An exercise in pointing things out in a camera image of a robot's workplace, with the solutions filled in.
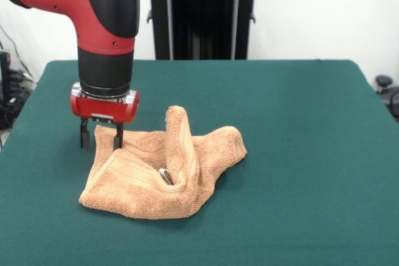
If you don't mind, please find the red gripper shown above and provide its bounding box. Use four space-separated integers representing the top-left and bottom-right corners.
70 82 140 150

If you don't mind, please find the tan terry towel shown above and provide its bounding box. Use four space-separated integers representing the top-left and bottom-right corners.
79 105 248 219

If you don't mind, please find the dark green table cloth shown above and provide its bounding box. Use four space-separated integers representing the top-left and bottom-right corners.
0 59 399 266

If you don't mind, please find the grey wall cable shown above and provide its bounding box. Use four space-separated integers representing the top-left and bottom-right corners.
0 24 34 80

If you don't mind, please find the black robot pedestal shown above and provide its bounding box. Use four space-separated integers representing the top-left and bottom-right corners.
138 0 269 60

